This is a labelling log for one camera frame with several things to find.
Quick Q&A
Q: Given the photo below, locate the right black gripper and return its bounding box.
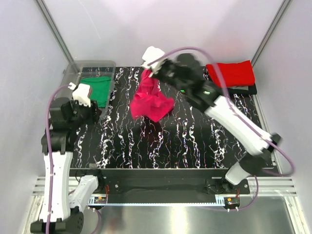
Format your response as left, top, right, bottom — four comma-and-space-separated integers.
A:
149, 58, 189, 95

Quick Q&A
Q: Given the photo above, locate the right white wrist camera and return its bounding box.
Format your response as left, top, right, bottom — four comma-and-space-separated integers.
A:
141, 46, 165, 73

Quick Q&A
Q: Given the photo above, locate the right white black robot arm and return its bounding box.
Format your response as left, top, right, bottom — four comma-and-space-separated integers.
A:
151, 52, 281, 194

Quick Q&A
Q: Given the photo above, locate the left orange connector board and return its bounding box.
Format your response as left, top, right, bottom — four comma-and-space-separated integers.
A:
94, 196, 107, 204

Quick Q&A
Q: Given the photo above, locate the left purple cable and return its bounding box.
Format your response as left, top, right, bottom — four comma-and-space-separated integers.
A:
45, 85, 102, 234

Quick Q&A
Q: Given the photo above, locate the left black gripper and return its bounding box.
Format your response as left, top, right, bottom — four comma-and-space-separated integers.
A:
69, 95, 102, 128

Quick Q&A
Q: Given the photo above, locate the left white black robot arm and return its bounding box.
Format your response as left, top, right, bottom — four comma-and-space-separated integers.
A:
30, 97, 105, 234

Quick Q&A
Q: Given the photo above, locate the pink t shirt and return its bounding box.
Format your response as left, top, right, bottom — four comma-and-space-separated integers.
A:
130, 69, 175, 122

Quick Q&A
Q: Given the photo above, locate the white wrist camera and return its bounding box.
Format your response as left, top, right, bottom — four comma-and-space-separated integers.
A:
68, 82, 92, 107
141, 46, 165, 73

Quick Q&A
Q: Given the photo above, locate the clear plastic bin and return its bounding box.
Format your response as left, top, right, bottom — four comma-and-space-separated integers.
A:
61, 60, 116, 119

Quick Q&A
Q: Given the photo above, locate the right orange connector board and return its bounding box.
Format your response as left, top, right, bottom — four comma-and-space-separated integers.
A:
226, 197, 240, 205

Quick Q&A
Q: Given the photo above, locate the aluminium frame rail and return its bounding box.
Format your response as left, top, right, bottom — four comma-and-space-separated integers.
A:
33, 176, 45, 195

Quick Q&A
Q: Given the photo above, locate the orange connector board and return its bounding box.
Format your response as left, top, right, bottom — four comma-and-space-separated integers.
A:
94, 196, 107, 204
226, 197, 240, 205

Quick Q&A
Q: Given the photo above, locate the folded red t shirt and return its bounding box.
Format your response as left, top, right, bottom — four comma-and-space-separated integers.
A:
217, 60, 255, 87

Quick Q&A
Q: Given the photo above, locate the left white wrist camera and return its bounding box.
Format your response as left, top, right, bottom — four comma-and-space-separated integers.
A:
68, 82, 92, 107

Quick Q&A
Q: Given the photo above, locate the black marbled table mat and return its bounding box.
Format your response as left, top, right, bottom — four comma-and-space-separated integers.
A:
56, 65, 275, 169

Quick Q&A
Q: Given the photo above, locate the folded black t shirt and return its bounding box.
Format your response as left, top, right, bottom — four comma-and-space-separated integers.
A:
228, 84, 257, 96

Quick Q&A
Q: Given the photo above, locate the white slotted cable duct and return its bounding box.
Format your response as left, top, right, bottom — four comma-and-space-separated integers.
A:
88, 196, 107, 206

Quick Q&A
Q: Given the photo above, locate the green t shirt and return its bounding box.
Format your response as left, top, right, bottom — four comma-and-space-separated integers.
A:
80, 77, 111, 108

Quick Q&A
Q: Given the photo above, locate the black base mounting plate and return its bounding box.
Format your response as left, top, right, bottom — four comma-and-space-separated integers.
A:
77, 168, 250, 204

